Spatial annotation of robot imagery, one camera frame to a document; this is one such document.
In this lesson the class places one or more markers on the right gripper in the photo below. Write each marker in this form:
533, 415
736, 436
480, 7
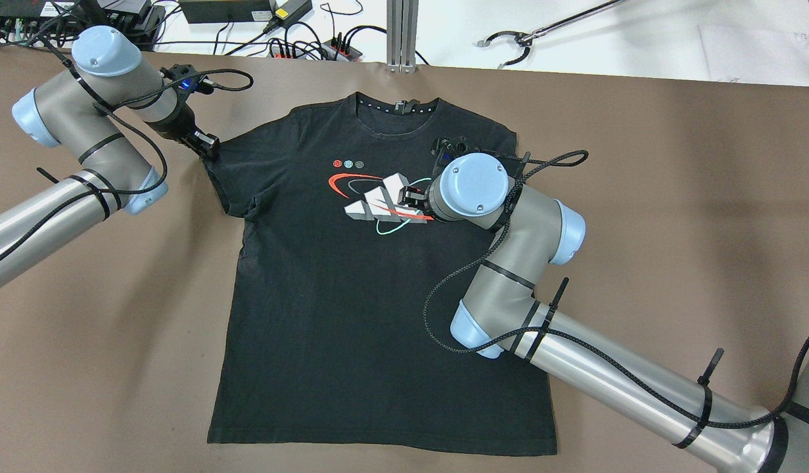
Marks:
414, 196

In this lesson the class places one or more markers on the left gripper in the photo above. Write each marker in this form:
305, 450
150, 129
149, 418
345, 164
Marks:
179, 123

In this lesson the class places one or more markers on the black t-shirt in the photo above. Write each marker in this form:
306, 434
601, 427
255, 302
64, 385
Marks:
325, 338

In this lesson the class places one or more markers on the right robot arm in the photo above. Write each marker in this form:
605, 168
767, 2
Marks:
500, 313

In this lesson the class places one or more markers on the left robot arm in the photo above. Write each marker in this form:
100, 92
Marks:
106, 70

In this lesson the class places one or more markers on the metal grabber tool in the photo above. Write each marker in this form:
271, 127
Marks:
525, 39

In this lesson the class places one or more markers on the aluminium frame post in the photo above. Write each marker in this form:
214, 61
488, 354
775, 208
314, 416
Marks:
401, 35

